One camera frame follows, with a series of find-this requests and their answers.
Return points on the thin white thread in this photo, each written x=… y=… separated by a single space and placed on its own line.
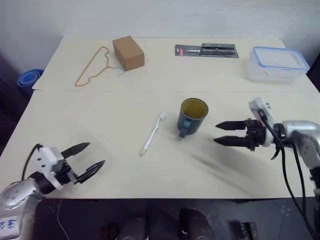
x=59 y=212

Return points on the clear lid blue rim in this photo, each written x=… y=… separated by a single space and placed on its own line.
x=277 y=58

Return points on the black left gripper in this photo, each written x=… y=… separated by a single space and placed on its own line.
x=65 y=173

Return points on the blue mug yellow inside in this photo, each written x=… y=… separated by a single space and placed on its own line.
x=192 y=125

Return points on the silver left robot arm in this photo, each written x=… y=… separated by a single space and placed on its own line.
x=15 y=197

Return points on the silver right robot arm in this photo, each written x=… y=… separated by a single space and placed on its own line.
x=300 y=130

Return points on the stack of blue bowls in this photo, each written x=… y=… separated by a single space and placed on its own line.
x=28 y=78

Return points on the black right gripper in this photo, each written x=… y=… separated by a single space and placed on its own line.
x=256 y=135

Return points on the yellow rubber band loop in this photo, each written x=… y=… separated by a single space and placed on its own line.
x=86 y=67

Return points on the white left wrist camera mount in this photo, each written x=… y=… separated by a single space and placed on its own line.
x=48 y=160

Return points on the white toothbrush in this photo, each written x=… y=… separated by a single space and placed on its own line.
x=152 y=136

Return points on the brown cardboard box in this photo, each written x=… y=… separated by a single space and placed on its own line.
x=130 y=57

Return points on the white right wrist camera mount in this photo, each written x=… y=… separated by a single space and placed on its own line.
x=257 y=107

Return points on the clear plastic food container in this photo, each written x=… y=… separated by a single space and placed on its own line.
x=265 y=76

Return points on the black packaged tool card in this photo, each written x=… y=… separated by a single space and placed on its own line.
x=207 y=51

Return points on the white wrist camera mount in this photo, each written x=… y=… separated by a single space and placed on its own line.
x=257 y=107
x=48 y=160

